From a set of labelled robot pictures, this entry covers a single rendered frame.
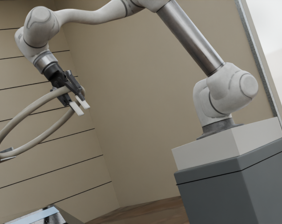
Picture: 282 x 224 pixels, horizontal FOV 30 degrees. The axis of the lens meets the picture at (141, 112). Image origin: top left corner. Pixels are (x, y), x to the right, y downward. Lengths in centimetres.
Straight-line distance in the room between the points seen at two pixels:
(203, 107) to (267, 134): 33
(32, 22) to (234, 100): 93
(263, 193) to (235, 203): 14
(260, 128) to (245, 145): 16
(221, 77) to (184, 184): 56
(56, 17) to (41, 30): 10
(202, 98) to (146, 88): 584
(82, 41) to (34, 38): 722
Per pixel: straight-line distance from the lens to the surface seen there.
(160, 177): 851
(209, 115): 247
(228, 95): 232
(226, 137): 234
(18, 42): 222
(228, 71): 233
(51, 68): 216
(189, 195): 251
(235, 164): 229
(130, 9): 244
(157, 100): 817
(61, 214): 232
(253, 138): 243
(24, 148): 247
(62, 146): 894
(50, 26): 205
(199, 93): 250
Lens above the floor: 99
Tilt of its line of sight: 3 degrees up
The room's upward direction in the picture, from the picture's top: 18 degrees counter-clockwise
